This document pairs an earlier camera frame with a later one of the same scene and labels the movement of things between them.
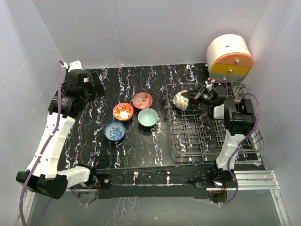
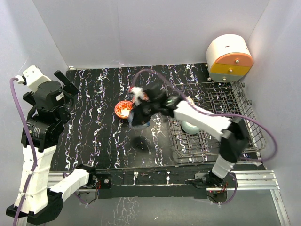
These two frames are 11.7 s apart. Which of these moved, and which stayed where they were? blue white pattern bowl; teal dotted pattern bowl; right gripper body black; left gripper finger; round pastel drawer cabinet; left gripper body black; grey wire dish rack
Moved: teal dotted pattern bowl; left gripper body black; left gripper finger; right gripper body black; blue white pattern bowl
Stayed: round pastel drawer cabinet; grey wire dish rack
